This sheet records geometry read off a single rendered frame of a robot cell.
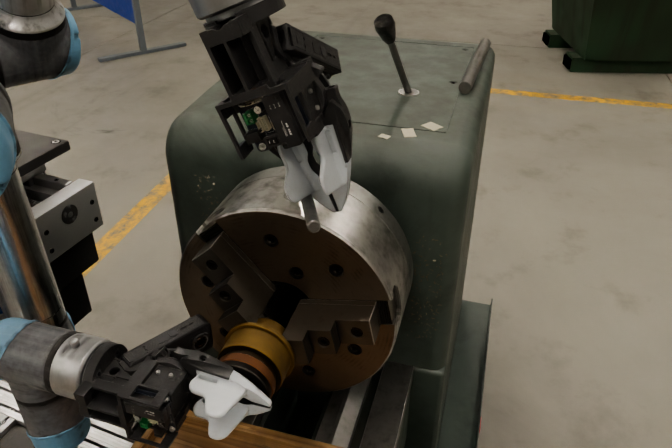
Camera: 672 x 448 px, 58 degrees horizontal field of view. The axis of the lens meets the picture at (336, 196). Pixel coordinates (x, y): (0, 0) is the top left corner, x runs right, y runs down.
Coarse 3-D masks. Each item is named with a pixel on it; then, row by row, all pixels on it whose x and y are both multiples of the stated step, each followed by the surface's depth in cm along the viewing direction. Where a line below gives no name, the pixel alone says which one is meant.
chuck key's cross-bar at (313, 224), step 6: (306, 198) 58; (312, 198) 58; (306, 204) 56; (312, 204) 56; (306, 210) 55; (312, 210) 54; (306, 216) 53; (312, 216) 53; (306, 222) 52; (312, 222) 52; (318, 222) 52; (312, 228) 52; (318, 228) 52
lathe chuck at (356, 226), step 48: (240, 192) 82; (192, 240) 80; (240, 240) 78; (288, 240) 76; (336, 240) 74; (384, 240) 79; (192, 288) 85; (288, 288) 92; (336, 288) 77; (384, 288) 75; (384, 336) 79; (288, 384) 89; (336, 384) 86
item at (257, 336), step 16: (272, 320) 76; (240, 336) 72; (256, 336) 72; (272, 336) 72; (224, 352) 72; (240, 352) 70; (256, 352) 70; (272, 352) 71; (288, 352) 73; (240, 368) 68; (256, 368) 69; (272, 368) 71; (288, 368) 74; (256, 384) 69; (272, 384) 70
